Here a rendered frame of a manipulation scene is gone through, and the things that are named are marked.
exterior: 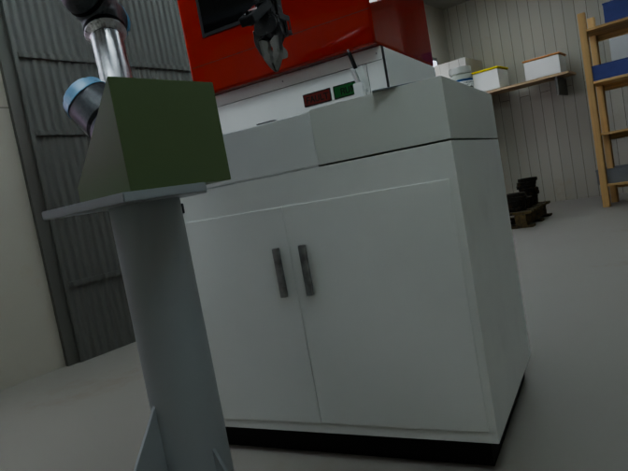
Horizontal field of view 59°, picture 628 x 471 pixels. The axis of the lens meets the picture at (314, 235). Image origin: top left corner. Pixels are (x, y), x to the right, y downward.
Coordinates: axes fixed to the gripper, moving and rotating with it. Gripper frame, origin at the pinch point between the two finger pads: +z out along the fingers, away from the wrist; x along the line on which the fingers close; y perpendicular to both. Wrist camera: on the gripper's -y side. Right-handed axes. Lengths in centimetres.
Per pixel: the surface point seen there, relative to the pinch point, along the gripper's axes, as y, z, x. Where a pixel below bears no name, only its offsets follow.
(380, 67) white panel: 58, -4, -9
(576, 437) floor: 17, 111, -60
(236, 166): -4.1, 24.5, 15.5
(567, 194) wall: 704, 105, -19
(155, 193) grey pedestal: -50, 30, 4
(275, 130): -4.1, 17.2, 0.9
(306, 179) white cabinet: -4.1, 31.8, -5.7
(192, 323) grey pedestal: -40, 60, 10
